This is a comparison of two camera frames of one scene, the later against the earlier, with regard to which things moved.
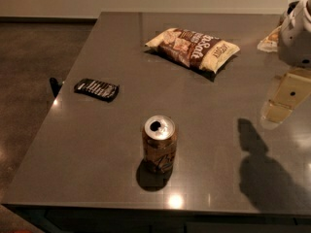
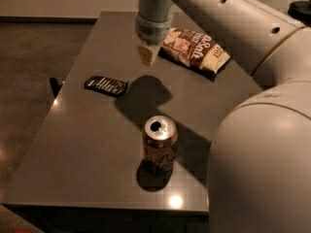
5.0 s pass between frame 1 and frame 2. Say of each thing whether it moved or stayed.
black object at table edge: stayed
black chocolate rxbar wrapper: moved
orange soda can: stayed
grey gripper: moved
